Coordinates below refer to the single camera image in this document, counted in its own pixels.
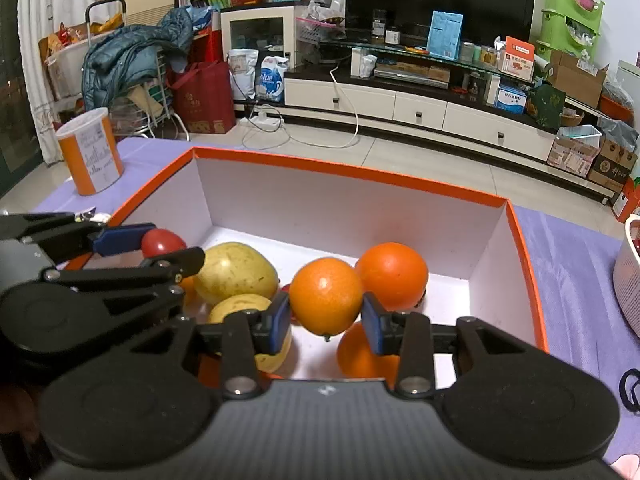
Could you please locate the dark green gift bag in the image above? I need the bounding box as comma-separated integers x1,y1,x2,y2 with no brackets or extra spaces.
527,83,567,131

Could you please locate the blue and white bag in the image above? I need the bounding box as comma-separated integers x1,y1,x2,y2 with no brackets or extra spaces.
257,55,289,104

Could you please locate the orange cardboard box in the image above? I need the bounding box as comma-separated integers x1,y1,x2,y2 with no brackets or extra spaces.
65,146,550,391

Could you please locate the open brown cardboard box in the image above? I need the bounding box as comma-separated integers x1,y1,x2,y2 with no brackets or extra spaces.
547,49,609,109

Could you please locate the red shopping bag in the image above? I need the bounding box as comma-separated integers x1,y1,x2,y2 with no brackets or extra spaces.
166,61,237,135

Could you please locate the brown printed carton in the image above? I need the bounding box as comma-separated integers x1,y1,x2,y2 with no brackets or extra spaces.
587,138,640,194

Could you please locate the blue and white medicine box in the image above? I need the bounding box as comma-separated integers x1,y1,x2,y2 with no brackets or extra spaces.
494,84,529,115

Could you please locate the green plastic storage rack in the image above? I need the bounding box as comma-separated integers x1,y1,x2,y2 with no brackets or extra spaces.
535,0,606,64

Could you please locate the black hair tie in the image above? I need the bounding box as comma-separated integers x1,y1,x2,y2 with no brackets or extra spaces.
619,368,640,414

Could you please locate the large orange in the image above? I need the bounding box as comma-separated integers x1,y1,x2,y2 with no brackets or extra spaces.
354,242,430,312

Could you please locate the white plastic bowl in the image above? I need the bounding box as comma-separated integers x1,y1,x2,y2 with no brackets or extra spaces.
612,213,640,337

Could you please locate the cardboard box with plastic bag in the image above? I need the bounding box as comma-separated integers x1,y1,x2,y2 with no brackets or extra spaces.
547,125,604,177

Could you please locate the white chest freezer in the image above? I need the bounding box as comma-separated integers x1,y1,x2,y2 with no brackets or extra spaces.
617,59,640,99

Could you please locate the person's left forearm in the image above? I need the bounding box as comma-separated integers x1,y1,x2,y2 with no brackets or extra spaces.
0,360,48,480

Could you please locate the orange and white carton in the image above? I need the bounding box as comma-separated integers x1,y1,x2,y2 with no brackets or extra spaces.
502,35,536,81

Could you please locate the blue standing pouch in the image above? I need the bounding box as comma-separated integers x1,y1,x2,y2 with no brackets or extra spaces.
427,10,464,60

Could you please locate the white wire rack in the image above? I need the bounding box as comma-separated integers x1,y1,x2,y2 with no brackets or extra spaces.
111,44,177,139

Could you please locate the white power cable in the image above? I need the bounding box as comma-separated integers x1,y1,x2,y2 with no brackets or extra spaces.
239,66,362,150

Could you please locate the red carton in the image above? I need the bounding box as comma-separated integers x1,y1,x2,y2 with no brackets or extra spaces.
612,179,640,224

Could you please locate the white curtain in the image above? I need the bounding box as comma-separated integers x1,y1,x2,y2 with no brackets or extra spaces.
16,0,122,166

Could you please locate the black trolley handle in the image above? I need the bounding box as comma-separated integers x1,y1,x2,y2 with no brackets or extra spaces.
84,0,127,37

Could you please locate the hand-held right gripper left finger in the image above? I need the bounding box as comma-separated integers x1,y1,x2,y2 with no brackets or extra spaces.
127,292,294,397

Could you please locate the orange and white canister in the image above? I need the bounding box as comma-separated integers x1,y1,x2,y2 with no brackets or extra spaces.
54,107,125,197

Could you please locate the teal padded jacket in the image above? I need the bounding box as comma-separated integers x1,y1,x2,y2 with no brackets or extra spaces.
82,7,194,112

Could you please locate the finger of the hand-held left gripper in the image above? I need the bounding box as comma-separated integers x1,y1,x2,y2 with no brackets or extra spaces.
41,245,207,327
0,212,157,268

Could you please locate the white standing pouch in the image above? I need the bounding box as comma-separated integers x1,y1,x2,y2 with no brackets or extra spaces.
228,48,260,103

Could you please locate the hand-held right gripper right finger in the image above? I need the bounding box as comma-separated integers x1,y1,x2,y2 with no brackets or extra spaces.
360,292,546,397

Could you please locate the white glass-door cabinet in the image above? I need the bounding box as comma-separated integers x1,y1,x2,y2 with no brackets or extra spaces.
219,5,314,69

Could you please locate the black and white television stand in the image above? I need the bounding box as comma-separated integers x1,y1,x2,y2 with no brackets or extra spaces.
281,40,622,202

